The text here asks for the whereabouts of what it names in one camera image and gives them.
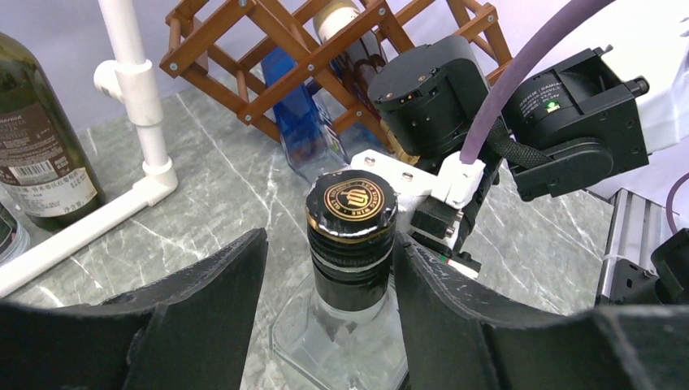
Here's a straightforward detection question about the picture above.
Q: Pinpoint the blue labelled clear bottle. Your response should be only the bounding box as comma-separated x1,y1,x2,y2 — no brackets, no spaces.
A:
272,78,384,183

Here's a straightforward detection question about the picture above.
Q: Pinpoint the clear bottle dark label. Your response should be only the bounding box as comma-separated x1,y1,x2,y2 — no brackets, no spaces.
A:
0,205,30,265

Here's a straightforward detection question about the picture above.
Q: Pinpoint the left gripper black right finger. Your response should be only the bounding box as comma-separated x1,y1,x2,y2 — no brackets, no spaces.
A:
393,233,688,389

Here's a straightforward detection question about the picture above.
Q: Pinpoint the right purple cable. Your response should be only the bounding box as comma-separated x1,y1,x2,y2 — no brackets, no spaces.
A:
458,0,689,238

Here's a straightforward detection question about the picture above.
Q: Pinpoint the dark bottle gold cap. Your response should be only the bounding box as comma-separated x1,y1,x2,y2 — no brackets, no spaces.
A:
312,1,388,115

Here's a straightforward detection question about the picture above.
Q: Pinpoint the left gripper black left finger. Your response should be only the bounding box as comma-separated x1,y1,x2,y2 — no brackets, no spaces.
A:
1,228,268,389

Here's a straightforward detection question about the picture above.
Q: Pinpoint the white pvc pipe frame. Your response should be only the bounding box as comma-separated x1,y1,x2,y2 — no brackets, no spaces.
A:
0,0,179,300

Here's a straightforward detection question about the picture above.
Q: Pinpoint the small dark capped bottle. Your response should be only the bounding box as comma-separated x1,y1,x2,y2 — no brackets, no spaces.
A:
270,170,408,389

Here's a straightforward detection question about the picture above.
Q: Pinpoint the dark bottle silver cap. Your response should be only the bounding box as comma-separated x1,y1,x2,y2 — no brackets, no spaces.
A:
1,34,106,232

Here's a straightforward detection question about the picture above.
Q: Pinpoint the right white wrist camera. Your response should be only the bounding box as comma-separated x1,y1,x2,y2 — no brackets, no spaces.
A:
350,149,486,210

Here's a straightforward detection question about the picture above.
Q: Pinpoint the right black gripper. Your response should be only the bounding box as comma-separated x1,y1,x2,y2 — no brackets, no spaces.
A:
409,161,500,279

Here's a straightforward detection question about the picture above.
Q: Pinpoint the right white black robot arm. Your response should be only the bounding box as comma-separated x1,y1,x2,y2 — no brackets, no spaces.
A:
368,1,688,277

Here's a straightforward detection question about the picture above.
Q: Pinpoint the brown wooden wine rack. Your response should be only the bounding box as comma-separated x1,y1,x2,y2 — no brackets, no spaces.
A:
158,0,514,149

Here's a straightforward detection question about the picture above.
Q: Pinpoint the aluminium frame rail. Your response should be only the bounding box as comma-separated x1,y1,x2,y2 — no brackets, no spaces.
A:
595,189,688,306

